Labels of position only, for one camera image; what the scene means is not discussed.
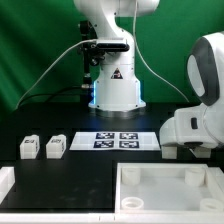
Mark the white square tabletop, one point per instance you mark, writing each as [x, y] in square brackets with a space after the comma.
[168, 187]

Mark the black camera on stand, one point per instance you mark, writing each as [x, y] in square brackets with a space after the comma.
[93, 54]

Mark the white obstacle block left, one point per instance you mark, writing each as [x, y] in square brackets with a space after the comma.
[7, 180]

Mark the white marker sheet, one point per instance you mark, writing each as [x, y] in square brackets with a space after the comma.
[131, 141]

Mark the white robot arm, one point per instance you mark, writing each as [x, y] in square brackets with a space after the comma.
[118, 90]

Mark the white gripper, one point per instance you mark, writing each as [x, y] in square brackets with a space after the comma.
[198, 126]

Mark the white front rail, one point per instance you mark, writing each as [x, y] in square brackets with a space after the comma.
[112, 219]

